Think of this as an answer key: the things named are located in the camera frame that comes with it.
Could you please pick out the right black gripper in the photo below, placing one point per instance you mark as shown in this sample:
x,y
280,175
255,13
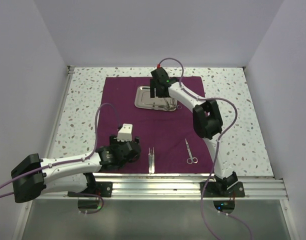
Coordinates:
x,y
154,85

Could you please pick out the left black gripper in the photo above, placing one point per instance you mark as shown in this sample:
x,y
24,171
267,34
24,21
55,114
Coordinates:
x,y
114,142

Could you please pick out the steel scalpel handle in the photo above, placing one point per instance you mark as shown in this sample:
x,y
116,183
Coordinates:
x,y
153,161
149,161

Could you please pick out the purple cloth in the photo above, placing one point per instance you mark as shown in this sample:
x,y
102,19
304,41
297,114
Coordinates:
x,y
166,131

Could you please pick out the steel ring-handled scissors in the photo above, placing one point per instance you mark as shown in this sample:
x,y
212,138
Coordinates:
x,y
191,160

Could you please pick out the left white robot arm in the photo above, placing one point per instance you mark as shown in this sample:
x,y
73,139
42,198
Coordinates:
x,y
35,176

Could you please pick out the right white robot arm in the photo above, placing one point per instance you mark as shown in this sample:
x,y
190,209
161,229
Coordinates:
x,y
207,122

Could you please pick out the steel instrument tray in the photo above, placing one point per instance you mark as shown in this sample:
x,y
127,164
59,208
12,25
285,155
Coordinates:
x,y
143,100

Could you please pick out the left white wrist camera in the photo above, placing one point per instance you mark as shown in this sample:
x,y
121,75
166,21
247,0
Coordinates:
x,y
125,133

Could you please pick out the aluminium front rail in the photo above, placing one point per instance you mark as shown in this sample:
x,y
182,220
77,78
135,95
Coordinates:
x,y
186,187

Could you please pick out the aluminium rail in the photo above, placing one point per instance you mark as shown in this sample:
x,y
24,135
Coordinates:
x,y
59,112
186,187

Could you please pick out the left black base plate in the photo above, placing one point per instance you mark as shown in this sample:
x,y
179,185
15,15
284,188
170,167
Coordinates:
x,y
103,189

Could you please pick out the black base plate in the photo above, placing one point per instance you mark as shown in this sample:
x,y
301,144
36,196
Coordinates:
x,y
103,189
213,190

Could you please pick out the aluminium left side rail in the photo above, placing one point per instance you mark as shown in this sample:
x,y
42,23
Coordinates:
x,y
59,112

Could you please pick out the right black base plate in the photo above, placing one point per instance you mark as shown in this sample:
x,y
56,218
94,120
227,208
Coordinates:
x,y
213,190

